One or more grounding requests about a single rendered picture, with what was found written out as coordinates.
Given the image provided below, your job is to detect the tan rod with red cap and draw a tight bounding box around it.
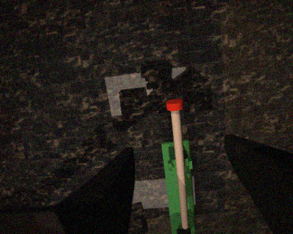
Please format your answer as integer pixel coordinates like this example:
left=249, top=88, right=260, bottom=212
left=166, top=99, right=189, bottom=229

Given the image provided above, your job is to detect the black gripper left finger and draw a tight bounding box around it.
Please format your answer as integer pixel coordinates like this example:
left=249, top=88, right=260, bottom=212
left=0, top=147, right=135, bottom=234

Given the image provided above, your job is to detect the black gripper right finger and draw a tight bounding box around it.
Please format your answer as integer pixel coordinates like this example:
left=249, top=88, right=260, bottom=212
left=223, top=134, right=293, bottom=234

